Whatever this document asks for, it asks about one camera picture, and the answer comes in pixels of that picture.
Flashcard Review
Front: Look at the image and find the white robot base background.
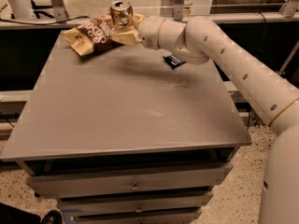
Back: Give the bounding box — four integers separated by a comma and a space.
6, 0, 36, 20

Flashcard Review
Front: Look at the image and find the middle drawer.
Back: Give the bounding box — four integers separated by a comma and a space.
58, 189, 213, 217

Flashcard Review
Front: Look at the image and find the drawer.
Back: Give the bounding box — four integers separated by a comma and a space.
58, 189, 213, 217
27, 162, 233, 199
76, 207, 202, 224

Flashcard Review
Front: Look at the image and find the blue snack bar wrapper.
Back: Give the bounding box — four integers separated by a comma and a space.
164, 55, 185, 69

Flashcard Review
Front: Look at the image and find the metal guard rail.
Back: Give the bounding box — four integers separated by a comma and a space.
0, 12, 299, 30

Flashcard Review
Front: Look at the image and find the bottom drawer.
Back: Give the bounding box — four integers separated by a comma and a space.
76, 207, 202, 224

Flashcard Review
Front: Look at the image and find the brown chip bag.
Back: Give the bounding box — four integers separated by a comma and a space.
63, 15, 120, 56

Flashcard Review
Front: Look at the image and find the top drawer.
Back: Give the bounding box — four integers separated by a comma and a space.
27, 162, 233, 199

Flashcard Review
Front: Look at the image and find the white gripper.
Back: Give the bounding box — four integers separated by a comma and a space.
110, 14, 164, 49

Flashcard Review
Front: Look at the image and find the orange soda can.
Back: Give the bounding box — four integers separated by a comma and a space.
110, 0, 133, 29

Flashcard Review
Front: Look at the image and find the grey drawer cabinet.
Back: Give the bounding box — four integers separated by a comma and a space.
0, 25, 252, 224

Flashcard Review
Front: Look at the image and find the black object bottom left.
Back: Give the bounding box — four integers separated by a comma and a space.
0, 203, 63, 224

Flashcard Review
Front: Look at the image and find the black cable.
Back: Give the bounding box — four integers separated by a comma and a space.
0, 15, 91, 26

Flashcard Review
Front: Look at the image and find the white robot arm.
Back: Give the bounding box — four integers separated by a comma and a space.
111, 14, 299, 224

